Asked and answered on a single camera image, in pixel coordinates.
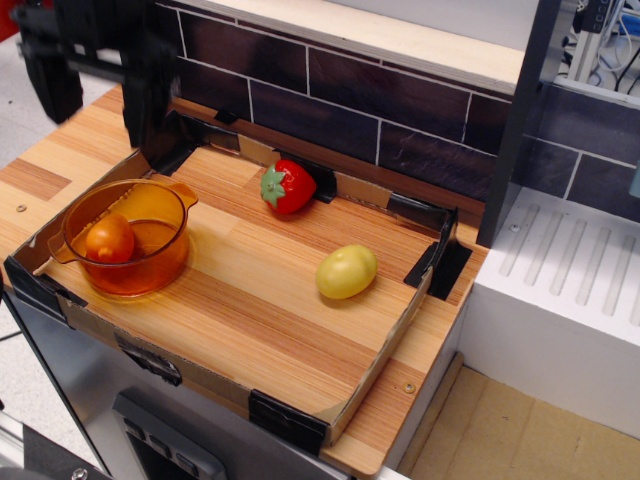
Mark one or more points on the orange plastic toy carrot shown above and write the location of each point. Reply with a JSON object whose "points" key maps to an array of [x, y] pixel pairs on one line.
{"points": [[110, 240]]}

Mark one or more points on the red toy strawberry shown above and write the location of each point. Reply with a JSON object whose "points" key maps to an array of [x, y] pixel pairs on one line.
{"points": [[286, 186]]}

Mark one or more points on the grey toy oven front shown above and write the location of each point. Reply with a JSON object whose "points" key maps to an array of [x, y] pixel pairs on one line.
{"points": [[139, 426]]}

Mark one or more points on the dark grey right post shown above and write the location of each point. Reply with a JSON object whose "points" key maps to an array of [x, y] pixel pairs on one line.
{"points": [[540, 67]]}

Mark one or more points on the orange transparent plastic pot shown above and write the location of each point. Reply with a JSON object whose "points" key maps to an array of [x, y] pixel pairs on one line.
{"points": [[158, 213]]}

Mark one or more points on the cardboard fence with black tape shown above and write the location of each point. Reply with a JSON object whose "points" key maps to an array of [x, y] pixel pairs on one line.
{"points": [[244, 323]]}

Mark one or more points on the yellow toy potato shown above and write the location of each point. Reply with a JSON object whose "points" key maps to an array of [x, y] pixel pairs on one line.
{"points": [[346, 272]]}

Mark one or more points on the white toy sink drainboard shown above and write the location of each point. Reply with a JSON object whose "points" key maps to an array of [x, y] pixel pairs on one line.
{"points": [[554, 310]]}

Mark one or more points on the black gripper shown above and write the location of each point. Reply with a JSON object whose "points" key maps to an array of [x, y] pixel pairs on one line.
{"points": [[78, 31]]}

